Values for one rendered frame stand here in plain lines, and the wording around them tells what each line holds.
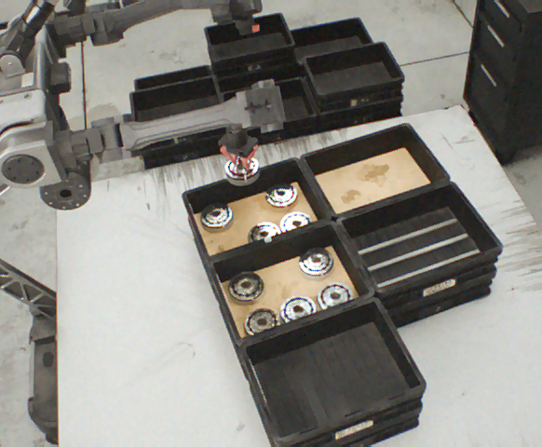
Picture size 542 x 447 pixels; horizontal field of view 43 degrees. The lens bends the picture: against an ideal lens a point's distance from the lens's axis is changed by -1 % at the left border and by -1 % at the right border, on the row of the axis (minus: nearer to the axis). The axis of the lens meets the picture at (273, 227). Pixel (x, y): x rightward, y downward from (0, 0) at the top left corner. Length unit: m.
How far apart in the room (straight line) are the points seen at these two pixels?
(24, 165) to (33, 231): 1.98
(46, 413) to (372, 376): 1.30
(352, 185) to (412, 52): 2.11
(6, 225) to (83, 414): 1.77
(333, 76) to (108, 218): 1.34
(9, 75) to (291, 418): 1.10
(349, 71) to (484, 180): 1.06
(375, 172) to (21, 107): 1.18
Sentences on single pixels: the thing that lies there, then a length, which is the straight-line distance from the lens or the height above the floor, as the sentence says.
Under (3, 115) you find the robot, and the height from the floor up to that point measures 1.53.
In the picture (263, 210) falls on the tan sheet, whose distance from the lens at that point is 2.24.
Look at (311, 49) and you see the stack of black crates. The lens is 3.68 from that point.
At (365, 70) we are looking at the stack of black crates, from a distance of 3.34.
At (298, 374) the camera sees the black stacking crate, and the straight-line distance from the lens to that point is 1.89.
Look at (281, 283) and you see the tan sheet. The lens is 2.05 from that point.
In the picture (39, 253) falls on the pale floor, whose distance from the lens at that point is 3.50.
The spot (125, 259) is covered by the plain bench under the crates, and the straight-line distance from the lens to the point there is 2.38.
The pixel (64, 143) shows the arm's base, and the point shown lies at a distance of 1.62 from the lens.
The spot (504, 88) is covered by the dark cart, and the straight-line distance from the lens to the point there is 3.35.
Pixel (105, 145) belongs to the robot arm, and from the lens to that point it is 1.63.
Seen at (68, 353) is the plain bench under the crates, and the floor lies 0.70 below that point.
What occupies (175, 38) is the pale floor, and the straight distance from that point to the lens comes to 4.61.
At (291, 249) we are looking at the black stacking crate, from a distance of 2.07.
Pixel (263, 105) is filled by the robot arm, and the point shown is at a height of 1.54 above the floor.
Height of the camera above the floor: 2.48
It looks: 49 degrees down
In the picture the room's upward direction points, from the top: 7 degrees counter-clockwise
